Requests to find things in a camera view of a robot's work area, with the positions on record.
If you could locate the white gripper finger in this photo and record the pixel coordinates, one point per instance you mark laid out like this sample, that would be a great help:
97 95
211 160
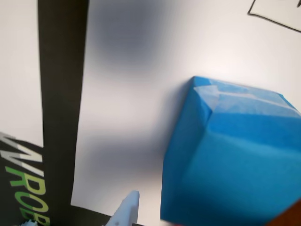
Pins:
127 212

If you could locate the blue paper box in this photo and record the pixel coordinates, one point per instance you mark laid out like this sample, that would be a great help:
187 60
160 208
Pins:
235 153

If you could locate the white paper sheet marked home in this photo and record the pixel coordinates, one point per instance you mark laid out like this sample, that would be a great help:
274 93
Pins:
129 106

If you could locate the white paper sheet marked 1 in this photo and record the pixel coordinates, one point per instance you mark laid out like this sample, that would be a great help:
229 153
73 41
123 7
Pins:
18 70

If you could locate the black mat with lettering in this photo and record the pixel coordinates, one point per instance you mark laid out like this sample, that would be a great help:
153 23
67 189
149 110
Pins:
61 94

